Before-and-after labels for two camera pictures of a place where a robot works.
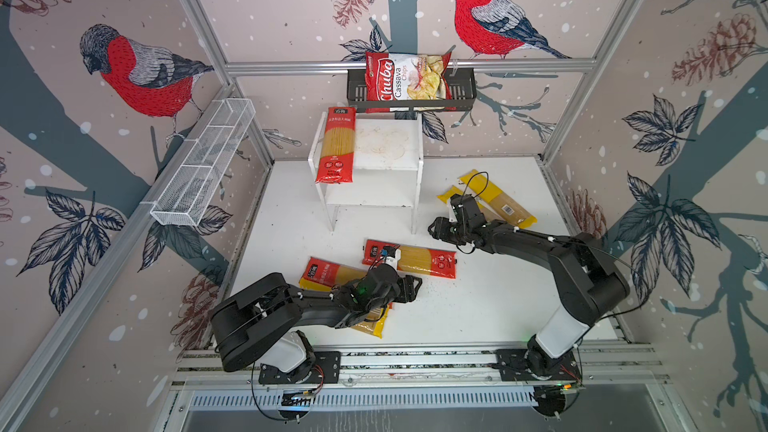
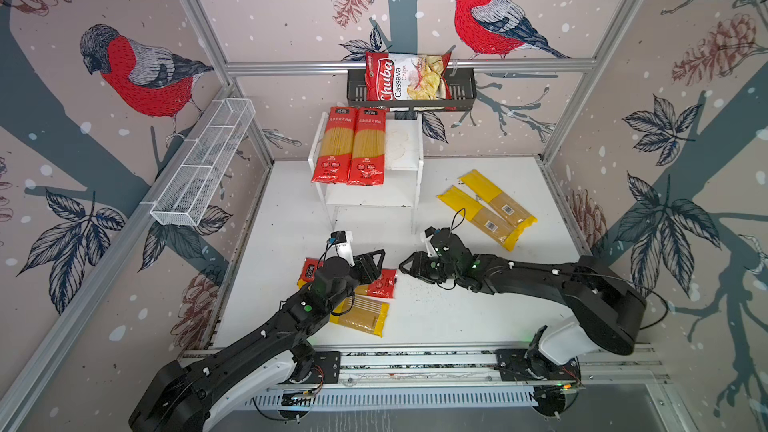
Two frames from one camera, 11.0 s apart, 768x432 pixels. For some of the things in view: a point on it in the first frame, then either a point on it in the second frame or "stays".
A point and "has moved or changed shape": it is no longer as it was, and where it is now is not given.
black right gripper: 438,229 -> 417,267
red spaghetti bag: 336,158 stays
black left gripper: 408,291 -> 360,264
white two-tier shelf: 388,158 stays
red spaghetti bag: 421,260 has moved or changed shape
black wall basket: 463,91 stays
